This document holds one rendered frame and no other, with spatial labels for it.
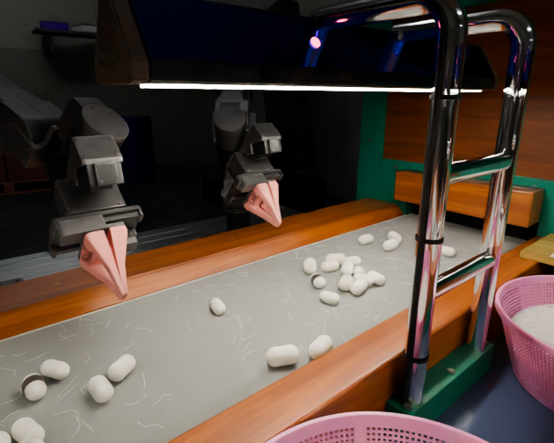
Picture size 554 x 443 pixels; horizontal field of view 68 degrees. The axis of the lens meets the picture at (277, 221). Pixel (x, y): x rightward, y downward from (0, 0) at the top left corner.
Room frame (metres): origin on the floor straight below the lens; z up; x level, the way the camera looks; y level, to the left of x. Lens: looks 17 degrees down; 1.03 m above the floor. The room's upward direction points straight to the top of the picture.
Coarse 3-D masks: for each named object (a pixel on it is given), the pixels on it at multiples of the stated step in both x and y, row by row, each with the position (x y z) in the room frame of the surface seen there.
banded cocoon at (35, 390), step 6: (24, 378) 0.35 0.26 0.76; (30, 384) 0.34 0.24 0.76; (36, 384) 0.34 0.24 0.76; (42, 384) 0.34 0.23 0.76; (24, 390) 0.34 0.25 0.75; (30, 390) 0.34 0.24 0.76; (36, 390) 0.34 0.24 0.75; (42, 390) 0.34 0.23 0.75; (30, 396) 0.33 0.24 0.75; (36, 396) 0.34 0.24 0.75; (42, 396) 0.34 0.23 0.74
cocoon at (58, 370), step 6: (48, 360) 0.38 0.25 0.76; (54, 360) 0.38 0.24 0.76; (42, 366) 0.37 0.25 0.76; (48, 366) 0.37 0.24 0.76; (54, 366) 0.37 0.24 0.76; (60, 366) 0.37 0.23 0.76; (66, 366) 0.37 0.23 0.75; (42, 372) 0.37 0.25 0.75; (48, 372) 0.37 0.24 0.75; (54, 372) 0.37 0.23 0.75; (60, 372) 0.37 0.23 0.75; (66, 372) 0.37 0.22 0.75; (54, 378) 0.37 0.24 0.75; (60, 378) 0.37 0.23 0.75
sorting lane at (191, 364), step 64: (320, 256) 0.73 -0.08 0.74; (384, 256) 0.73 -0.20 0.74; (64, 320) 0.49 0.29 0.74; (128, 320) 0.49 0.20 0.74; (192, 320) 0.49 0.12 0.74; (256, 320) 0.49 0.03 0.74; (320, 320) 0.49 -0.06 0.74; (384, 320) 0.49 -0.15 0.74; (0, 384) 0.36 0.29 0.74; (64, 384) 0.36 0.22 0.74; (128, 384) 0.36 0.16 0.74; (192, 384) 0.36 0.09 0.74; (256, 384) 0.36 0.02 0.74
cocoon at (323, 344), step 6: (324, 336) 0.42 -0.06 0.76; (312, 342) 0.41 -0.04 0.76; (318, 342) 0.41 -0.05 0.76; (324, 342) 0.41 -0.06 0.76; (330, 342) 0.42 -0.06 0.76; (312, 348) 0.40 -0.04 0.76; (318, 348) 0.40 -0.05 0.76; (324, 348) 0.41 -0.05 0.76; (330, 348) 0.41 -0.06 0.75; (312, 354) 0.40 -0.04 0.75; (318, 354) 0.40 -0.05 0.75
